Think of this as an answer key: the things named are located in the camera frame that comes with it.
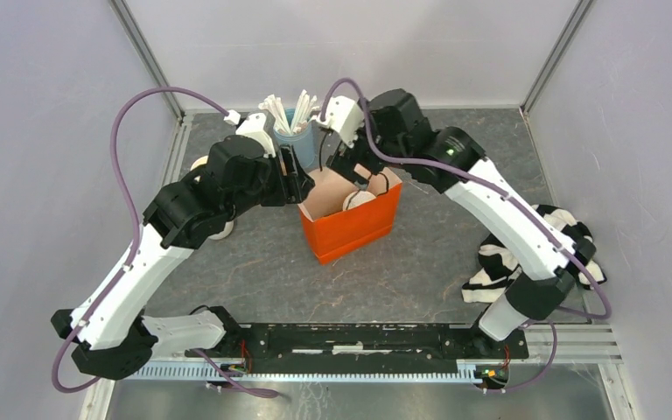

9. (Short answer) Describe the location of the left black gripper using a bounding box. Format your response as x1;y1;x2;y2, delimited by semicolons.
226;143;317;222

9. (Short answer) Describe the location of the white plastic cup lid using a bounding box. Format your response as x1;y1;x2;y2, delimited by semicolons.
342;190;376;212

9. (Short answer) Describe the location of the orange paper bag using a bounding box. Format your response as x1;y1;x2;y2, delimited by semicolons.
297;136;403;265

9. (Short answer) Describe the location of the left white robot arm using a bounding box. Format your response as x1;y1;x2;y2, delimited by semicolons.
52;135;314;380

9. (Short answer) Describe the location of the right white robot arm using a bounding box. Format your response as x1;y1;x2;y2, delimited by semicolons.
312;88;596;357

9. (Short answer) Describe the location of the blue straw holder cup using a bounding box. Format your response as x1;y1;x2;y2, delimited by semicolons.
273;123;317;169

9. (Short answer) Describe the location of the stack of paper cups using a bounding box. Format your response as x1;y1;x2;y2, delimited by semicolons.
190;156;208;174

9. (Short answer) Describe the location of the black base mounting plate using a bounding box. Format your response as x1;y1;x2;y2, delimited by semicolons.
204;306;529;375

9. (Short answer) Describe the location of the black white striped cloth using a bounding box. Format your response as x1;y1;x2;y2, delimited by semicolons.
461;204;593;304

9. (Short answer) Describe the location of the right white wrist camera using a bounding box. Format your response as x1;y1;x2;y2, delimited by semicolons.
311;95;364;148

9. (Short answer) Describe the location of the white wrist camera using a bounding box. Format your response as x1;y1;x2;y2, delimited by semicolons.
311;95;364;148
223;110;277;158

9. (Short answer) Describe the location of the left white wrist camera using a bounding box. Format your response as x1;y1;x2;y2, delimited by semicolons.
223;110;277;158

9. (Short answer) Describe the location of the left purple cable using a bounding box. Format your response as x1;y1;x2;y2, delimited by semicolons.
50;87;282;399

